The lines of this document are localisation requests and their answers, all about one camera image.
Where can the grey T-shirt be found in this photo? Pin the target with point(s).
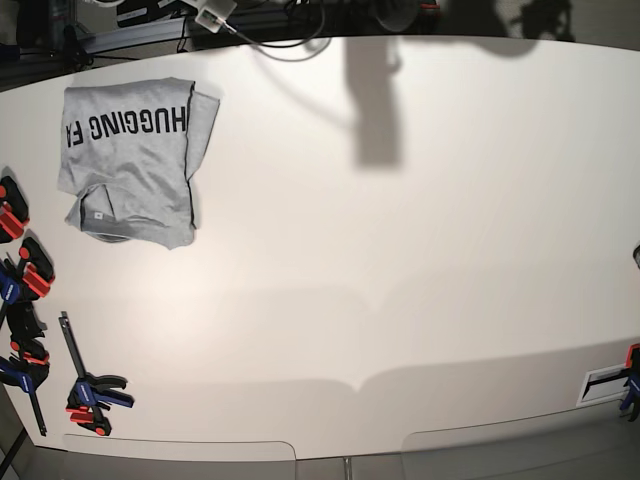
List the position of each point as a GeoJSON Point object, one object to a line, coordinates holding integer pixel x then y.
{"type": "Point", "coordinates": [128, 155]}

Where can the red black clamp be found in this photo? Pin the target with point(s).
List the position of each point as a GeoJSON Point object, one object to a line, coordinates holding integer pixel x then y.
{"type": "Point", "coordinates": [14, 211]}
{"type": "Point", "coordinates": [36, 272]}

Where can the blue bar clamp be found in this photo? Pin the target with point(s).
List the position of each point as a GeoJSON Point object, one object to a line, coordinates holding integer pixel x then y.
{"type": "Point", "coordinates": [90, 396]}

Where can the red black clamp upper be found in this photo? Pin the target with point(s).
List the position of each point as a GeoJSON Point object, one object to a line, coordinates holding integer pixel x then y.
{"type": "Point", "coordinates": [14, 211]}

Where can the blue black clamp left edge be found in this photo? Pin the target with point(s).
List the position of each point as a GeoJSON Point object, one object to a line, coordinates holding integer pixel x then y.
{"type": "Point", "coordinates": [11, 286]}

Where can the black clamp lower left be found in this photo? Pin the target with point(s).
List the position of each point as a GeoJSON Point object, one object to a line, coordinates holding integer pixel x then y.
{"type": "Point", "coordinates": [28, 365]}

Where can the white label sticker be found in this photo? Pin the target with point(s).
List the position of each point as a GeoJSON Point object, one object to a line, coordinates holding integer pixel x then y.
{"type": "Point", "coordinates": [603, 385]}

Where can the blue clamp right edge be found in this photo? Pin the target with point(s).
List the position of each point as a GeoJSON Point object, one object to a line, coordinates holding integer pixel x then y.
{"type": "Point", "coordinates": [631, 400]}

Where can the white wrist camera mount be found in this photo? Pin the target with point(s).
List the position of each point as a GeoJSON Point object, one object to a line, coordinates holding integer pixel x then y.
{"type": "Point", "coordinates": [212, 14]}

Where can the long aluminium frame rail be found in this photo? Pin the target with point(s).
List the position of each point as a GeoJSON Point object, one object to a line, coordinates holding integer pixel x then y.
{"type": "Point", "coordinates": [138, 35]}

